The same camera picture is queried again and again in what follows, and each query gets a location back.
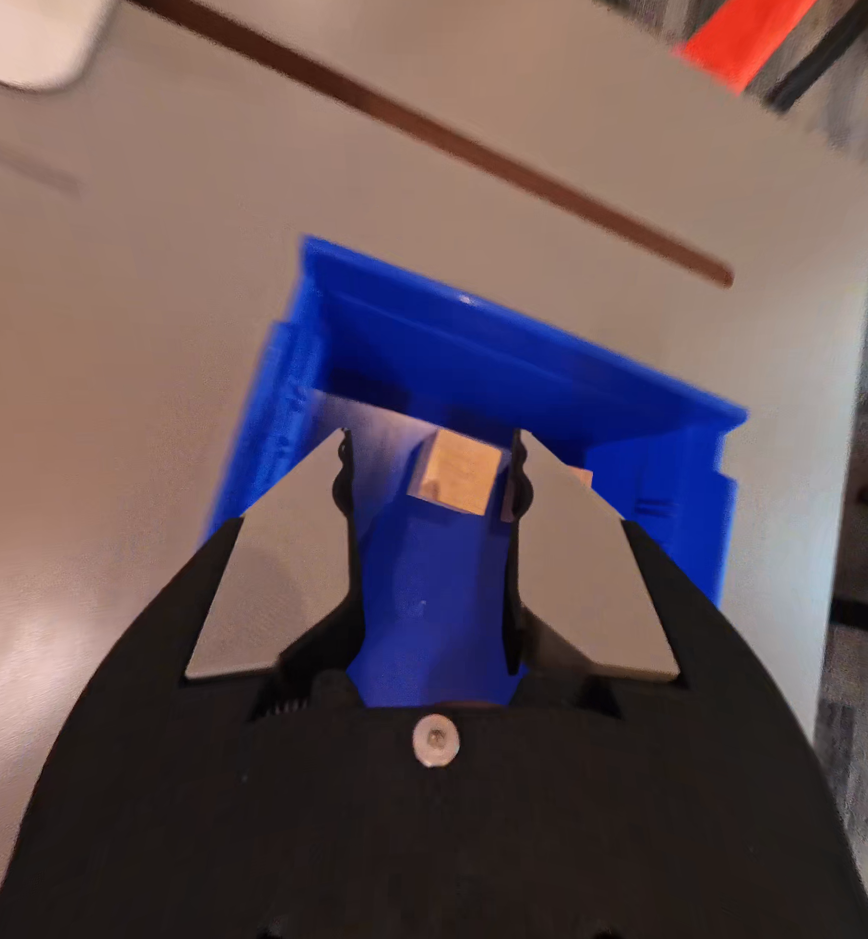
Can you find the white document stand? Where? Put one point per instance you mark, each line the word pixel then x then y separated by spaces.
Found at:
pixel 30 37

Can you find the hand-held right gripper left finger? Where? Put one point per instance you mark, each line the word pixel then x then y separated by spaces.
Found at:
pixel 272 587

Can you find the wooden cube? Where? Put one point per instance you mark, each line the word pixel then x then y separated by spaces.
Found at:
pixel 581 477
pixel 460 469

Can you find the orange traffic cone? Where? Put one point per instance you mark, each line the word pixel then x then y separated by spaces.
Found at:
pixel 742 37

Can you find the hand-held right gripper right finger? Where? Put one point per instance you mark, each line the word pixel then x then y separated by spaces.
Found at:
pixel 595 587

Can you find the blue plastic bin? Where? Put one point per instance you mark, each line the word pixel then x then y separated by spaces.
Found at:
pixel 478 352

